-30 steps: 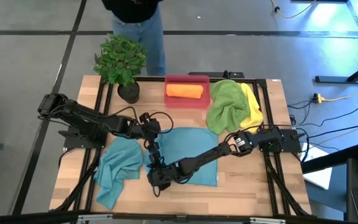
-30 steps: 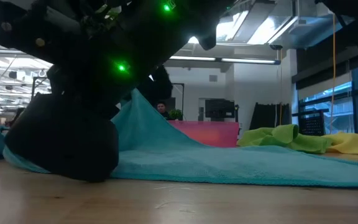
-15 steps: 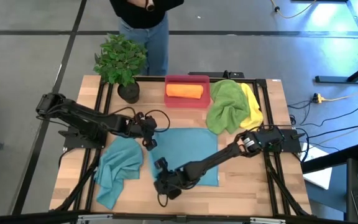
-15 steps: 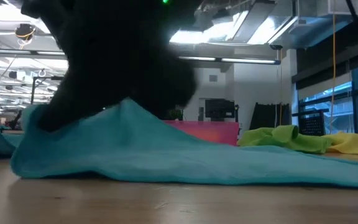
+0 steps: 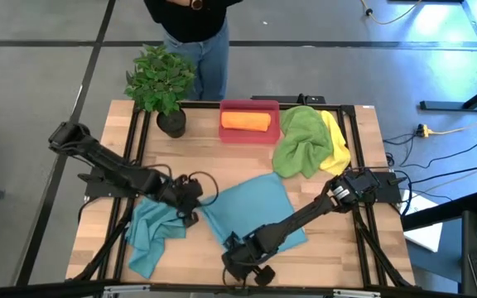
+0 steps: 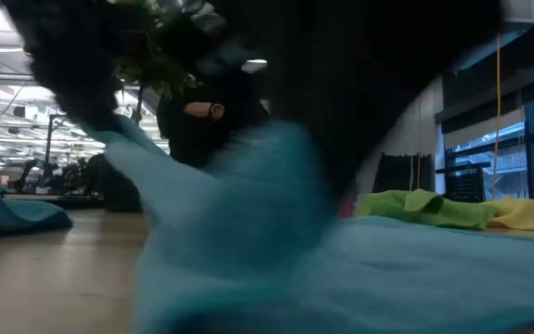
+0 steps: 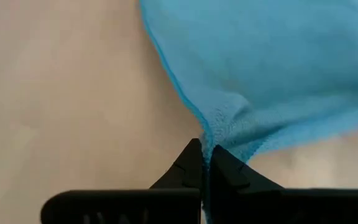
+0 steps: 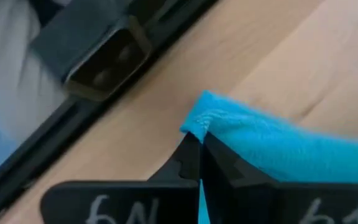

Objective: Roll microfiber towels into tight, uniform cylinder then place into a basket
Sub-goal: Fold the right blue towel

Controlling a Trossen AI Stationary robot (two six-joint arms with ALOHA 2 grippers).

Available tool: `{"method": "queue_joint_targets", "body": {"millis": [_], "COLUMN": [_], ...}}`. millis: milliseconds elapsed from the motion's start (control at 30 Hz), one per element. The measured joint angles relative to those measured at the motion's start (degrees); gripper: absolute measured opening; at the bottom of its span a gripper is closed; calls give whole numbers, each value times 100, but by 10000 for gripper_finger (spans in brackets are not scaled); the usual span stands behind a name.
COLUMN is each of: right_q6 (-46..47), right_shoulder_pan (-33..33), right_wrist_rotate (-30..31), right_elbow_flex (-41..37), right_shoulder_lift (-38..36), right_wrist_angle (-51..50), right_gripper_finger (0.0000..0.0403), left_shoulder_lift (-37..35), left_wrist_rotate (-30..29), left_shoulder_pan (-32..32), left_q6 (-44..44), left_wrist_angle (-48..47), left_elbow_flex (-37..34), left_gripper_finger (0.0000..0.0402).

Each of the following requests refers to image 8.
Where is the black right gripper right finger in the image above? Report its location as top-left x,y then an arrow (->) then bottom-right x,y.
201,133 -> 358,224

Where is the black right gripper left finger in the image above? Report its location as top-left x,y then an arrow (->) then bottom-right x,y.
40,132 -> 202,224

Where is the blue microfiber towel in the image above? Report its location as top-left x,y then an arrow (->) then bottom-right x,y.
180,90 -> 358,224

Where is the black aluminium table frame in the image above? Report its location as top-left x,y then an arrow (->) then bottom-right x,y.
0,0 -> 220,223

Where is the black table-level camera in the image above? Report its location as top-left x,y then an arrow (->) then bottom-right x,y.
31,0 -> 152,102

